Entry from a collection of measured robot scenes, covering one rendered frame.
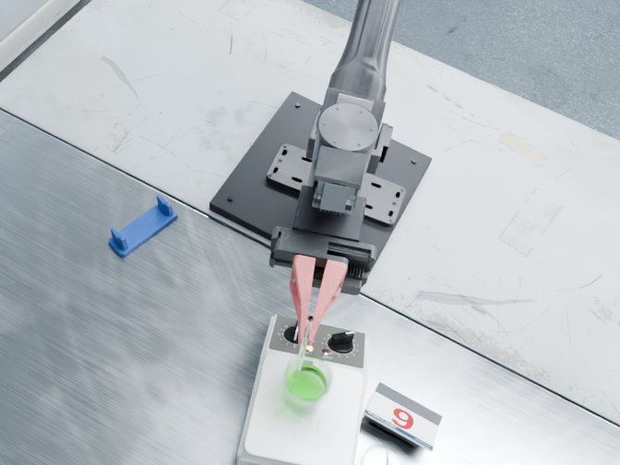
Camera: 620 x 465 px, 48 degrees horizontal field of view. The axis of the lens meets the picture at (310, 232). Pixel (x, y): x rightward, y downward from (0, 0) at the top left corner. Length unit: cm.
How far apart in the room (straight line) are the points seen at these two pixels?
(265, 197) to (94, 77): 36
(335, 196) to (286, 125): 49
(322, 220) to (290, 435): 25
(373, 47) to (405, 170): 34
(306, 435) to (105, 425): 25
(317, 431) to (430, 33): 209
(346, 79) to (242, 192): 31
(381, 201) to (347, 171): 40
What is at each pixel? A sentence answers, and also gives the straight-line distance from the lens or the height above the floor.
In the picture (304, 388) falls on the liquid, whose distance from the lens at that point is 77.
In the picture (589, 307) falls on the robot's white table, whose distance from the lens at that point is 106.
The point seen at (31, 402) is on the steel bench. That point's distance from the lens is 92.
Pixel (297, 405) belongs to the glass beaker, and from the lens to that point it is 76.
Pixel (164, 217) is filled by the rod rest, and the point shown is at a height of 91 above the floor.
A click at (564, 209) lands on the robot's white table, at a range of 114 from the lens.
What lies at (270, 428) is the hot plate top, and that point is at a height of 99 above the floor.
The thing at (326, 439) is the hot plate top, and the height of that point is 99.
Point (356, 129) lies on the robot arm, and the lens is 66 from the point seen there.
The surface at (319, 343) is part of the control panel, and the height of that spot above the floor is 95.
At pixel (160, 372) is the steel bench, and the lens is 91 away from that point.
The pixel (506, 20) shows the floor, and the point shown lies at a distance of 287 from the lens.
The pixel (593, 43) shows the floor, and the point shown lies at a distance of 293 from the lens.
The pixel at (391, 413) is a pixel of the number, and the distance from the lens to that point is 88.
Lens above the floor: 175
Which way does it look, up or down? 58 degrees down
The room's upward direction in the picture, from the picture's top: 11 degrees clockwise
